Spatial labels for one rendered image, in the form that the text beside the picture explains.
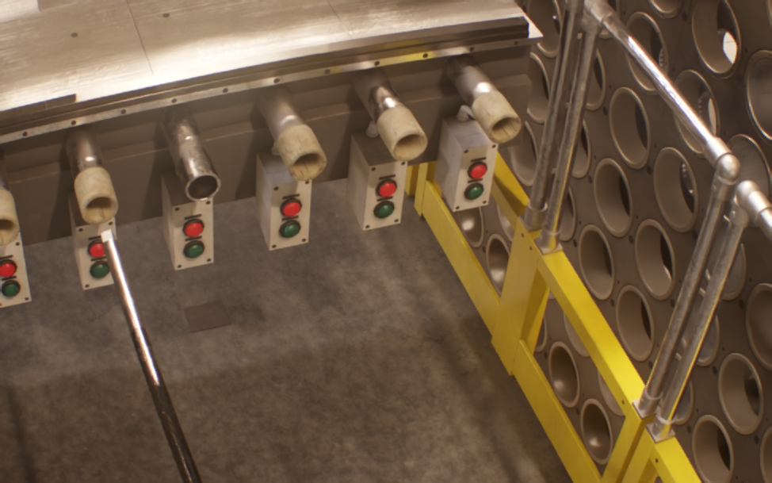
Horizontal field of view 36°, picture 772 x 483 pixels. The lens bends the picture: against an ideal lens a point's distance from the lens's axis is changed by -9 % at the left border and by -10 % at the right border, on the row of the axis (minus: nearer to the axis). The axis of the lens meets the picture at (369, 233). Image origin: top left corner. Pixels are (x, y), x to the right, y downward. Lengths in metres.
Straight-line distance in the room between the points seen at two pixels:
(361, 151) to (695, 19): 1.46
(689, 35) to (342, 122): 1.46
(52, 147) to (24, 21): 0.30
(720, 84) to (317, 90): 1.46
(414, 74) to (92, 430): 1.07
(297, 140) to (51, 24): 0.54
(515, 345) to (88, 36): 1.21
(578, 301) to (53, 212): 1.05
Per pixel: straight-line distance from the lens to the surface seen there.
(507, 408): 2.87
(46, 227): 2.22
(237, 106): 2.19
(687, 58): 3.51
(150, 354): 1.77
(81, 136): 2.09
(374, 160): 2.22
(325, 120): 2.23
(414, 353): 2.95
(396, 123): 2.11
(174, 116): 2.11
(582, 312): 2.56
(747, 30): 3.23
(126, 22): 2.27
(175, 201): 2.14
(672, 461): 2.36
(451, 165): 2.34
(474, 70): 2.25
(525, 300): 2.77
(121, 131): 2.15
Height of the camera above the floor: 2.21
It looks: 44 degrees down
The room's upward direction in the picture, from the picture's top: 6 degrees clockwise
